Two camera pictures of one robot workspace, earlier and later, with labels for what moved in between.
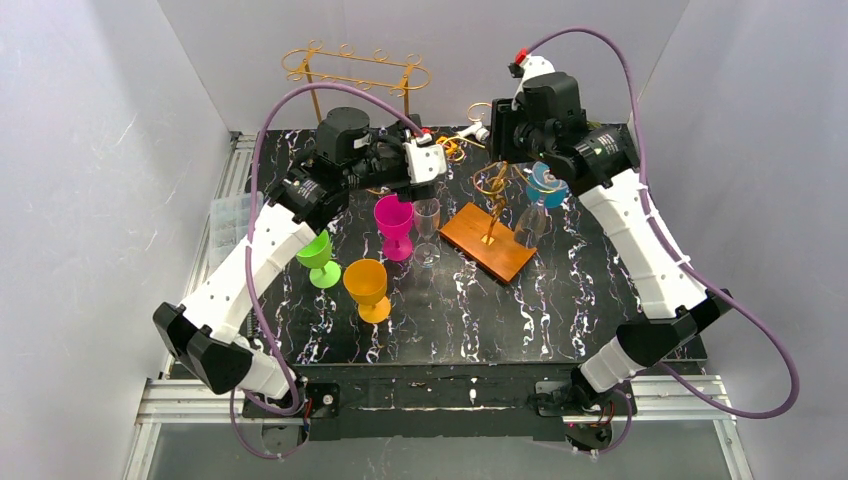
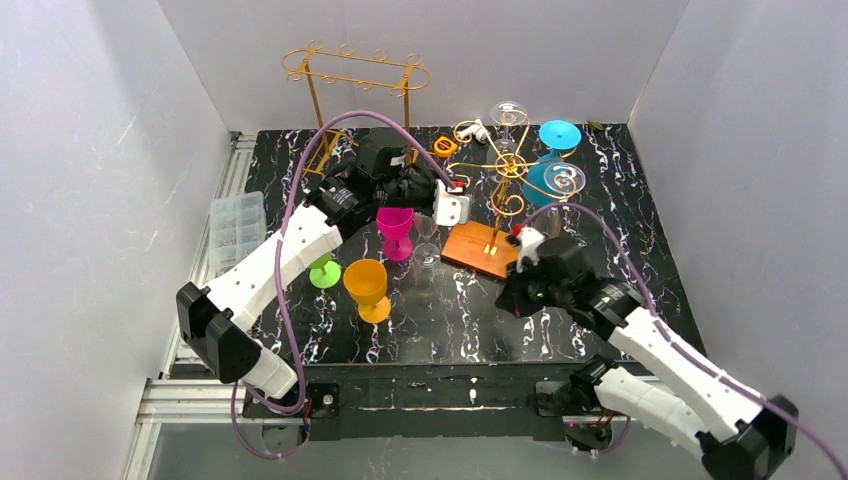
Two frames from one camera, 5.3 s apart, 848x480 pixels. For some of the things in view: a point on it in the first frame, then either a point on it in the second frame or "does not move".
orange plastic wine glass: (366, 281) does not move
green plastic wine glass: (326, 273) does not move
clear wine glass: (427, 215) does not move
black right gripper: (499, 130) → (515, 291)
